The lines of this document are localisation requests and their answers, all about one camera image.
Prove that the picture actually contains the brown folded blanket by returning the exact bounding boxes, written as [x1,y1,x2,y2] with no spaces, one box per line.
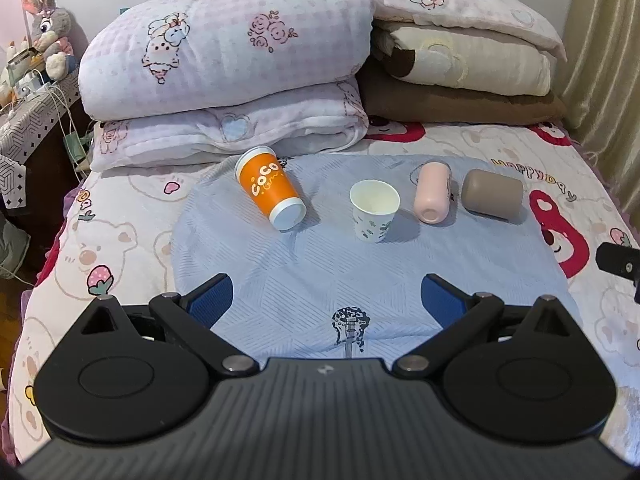
[356,62,568,126]

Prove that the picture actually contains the beige curtain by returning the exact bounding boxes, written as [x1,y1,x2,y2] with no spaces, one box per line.
[559,0,640,201]

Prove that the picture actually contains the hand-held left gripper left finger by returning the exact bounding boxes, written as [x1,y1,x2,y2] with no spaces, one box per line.
[75,274,258,376]

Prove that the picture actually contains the pink folded quilt blue heart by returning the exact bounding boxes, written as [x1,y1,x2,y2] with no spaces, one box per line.
[90,77,370,172]

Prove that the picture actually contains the pink cartoon pillow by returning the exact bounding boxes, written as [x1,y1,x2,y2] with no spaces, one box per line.
[332,0,567,63]

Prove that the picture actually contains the large pink checkered quilt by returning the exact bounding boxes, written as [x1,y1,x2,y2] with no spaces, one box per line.
[79,0,376,122]

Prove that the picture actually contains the white printed paper cup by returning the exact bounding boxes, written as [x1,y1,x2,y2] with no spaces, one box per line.
[349,180,401,244]

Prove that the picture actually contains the brown cup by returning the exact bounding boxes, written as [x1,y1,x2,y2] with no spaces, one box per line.
[461,169,525,223]

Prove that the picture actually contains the green face mask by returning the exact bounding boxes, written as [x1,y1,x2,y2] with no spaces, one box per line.
[64,130,95,167]

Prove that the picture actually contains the pink cup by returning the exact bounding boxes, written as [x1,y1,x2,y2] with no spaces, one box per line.
[413,161,454,225]

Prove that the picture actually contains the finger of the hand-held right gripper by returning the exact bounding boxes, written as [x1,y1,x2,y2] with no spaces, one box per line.
[595,242,640,306]

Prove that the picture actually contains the light blue guitar-print cloth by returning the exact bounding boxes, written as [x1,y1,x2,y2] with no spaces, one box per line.
[170,152,583,361]

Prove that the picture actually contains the orange paper cup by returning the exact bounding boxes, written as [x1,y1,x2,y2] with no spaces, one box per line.
[235,146,307,232]

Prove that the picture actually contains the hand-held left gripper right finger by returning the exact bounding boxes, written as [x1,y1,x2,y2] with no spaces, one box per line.
[392,274,576,376]

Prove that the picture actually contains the white cable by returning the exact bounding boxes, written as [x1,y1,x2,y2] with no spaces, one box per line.
[47,82,83,181]

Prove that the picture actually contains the cream folded blanket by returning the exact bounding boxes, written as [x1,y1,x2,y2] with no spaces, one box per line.
[372,22,553,97]

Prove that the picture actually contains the grey plush rabbit toy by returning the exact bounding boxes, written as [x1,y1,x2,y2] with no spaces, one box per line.
[22,0,77,81]

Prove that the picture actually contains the bedside table with patterned cloth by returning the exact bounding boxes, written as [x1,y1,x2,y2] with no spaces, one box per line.
[0,67,83,211]

